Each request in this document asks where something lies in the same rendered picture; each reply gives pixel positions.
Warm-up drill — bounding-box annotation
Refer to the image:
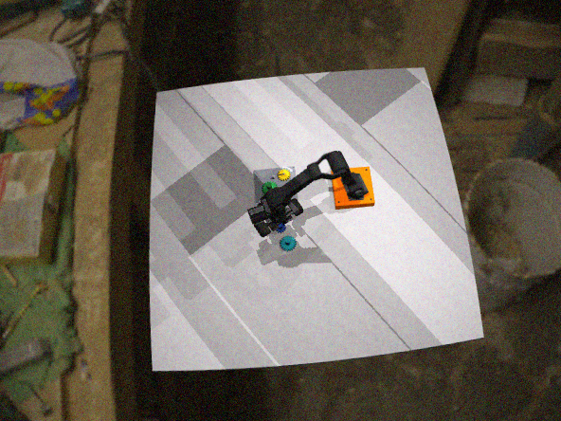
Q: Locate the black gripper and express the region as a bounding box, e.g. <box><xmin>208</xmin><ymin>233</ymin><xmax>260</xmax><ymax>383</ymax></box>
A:
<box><xmin>254</xmin><ymin>198</ymin><xmax>303</xmax><ymax>237</ymax></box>

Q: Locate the green gear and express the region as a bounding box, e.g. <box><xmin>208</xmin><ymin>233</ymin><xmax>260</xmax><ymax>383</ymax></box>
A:
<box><xmin>262</xmin><ymin>181</ymin><xmax>278</xmax><ymax>193</ymax></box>

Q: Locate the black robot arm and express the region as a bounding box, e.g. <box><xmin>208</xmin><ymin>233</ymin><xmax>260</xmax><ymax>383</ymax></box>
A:
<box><xmin>247</xmin><ymin>151</ymin><xmax>369</xmax><ymax>225</ymax></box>

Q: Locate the teal gear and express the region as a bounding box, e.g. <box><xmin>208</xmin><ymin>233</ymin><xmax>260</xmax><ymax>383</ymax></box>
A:
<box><xmin>280</xmin><ymin>235</ymin><xmax>297</xmax><ymax>252</ymax></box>

